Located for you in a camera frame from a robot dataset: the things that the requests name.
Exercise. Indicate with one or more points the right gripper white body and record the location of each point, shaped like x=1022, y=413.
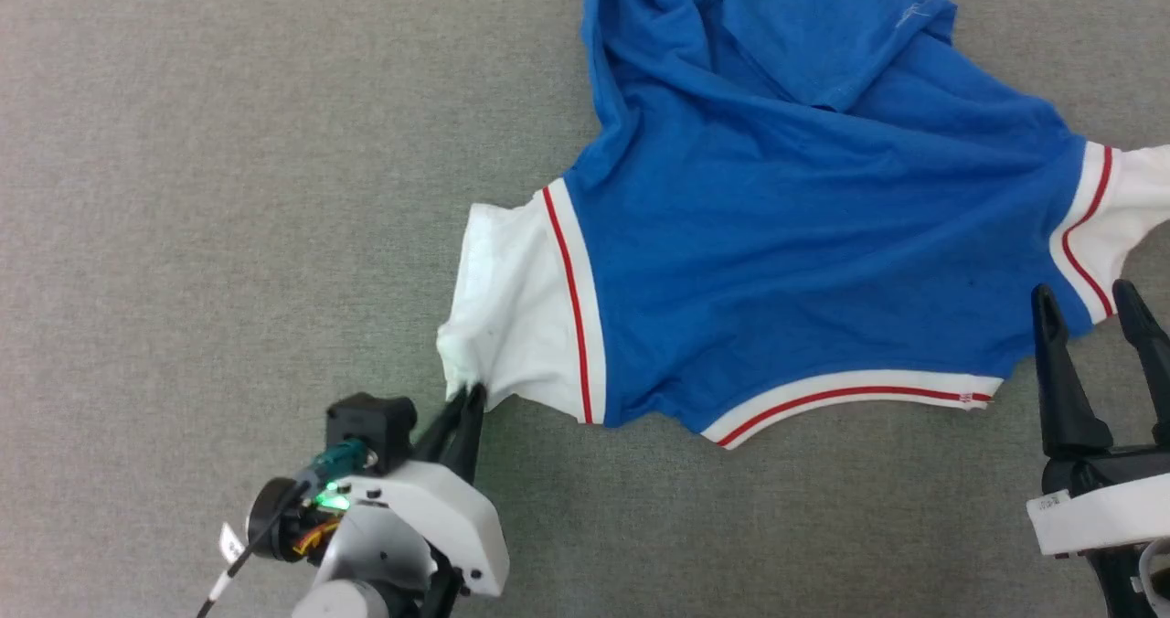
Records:
x=1106, y=513

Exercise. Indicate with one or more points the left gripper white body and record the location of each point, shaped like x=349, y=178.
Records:
x=448, y=517

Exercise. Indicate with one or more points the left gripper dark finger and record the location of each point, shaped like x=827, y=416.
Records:
x=471, y=440
x=441, y=435

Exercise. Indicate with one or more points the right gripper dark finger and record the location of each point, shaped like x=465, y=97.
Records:
x=1154, y=362
x=1069, y=399

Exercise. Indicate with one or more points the blue white basketball jersey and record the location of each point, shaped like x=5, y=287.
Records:
x=777, y=234

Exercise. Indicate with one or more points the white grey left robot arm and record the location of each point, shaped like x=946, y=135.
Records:
x=366, y=563

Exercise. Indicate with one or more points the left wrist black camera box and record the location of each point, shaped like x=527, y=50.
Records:
x=370, y=426

